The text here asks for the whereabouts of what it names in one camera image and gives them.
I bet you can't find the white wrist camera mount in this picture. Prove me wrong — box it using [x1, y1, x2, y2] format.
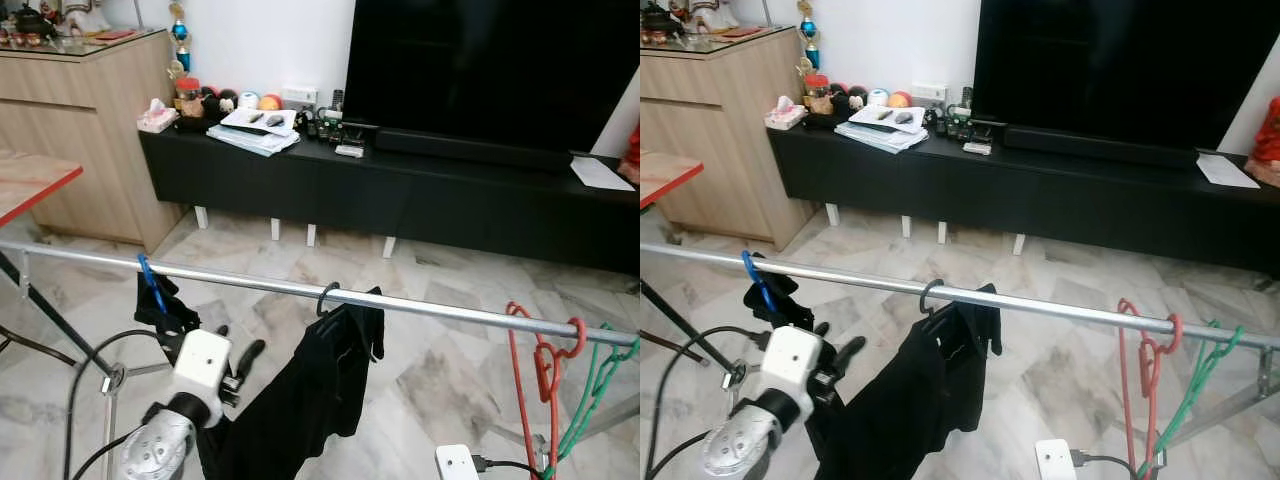
[1035, 438, 1079, 480]
[756, 325, 824, 422]
[435, 445, 481, 480]
[170, 328, 234, 427]

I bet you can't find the black soundbar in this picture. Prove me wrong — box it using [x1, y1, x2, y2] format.
[1003, 122, 1202, 170]
[373, 125, 577, 174]

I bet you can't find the white paper sheet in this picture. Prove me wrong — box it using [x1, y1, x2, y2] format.
[1195, 152, 1262, 190]
[570, 152, 637, 192]

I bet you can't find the green plastic hanger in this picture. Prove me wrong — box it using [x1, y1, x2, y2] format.
[1135, 320, 1247, 480]
[545, 322, 640, 480]

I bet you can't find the blue plastic hanger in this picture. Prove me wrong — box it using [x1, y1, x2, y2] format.
[138, 254, 167, 314]
[741, 250, 777, 314]

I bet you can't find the light wooden cabinet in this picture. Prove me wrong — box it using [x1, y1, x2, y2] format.
[640, 28, 817, 252]
[0, 28, 187, 252]

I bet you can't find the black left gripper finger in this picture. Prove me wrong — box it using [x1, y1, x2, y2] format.
[745, 270, 801, 323]
[775, 298, 817, 334]
[135, 272, 181, 327]
[160, 300, 201, 338]

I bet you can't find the black flat television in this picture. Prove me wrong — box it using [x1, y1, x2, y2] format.
[972, 0, 1280, 152]
[343, 0, 640, 157]

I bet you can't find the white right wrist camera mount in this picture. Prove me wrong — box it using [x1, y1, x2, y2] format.
[435, 445, 481, 480]
[1035, 438, 1079, 480]

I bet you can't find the black printed t-shirt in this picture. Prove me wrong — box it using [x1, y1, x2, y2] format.
[805, 285, 1004, 480]
[195, 288, 386, 480]

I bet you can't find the pink tissue box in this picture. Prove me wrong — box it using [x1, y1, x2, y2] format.
[137, 98, 180, 135]
[765, 95, 808, 132]

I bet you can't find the red-edged folding table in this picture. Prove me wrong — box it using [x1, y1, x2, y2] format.
[0, 150, 117, 377]
[640, 150, 746, 379]

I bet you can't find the black television console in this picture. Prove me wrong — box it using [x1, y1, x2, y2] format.
[138, 128, 640, 277]
[765, 125, 1280, 277]

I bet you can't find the gold and blue trophy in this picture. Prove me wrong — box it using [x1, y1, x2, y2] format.
[165, 0, 194, 77]
[795, 0, 824, 74]

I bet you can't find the stack of papers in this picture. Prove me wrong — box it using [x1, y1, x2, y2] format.
[835, 103, 930, 155]
[206, 107, 301, 159]

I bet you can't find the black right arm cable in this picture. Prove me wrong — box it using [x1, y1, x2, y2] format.
[1070, 450, 1146, 479]
[475, 455, 549, 479]

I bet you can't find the silver metal clothes rack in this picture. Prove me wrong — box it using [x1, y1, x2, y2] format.
[0, 238, 640, 480]
[640, 243, 1280, 480]

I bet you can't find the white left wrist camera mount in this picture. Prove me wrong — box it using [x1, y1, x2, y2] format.
[756, 325, 824, 422]
[170, 328, 234, 427]

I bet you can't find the red plastic hanger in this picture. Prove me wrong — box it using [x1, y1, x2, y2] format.
[505, 300, 589, 480]
[1117, 298, 1185, 480]

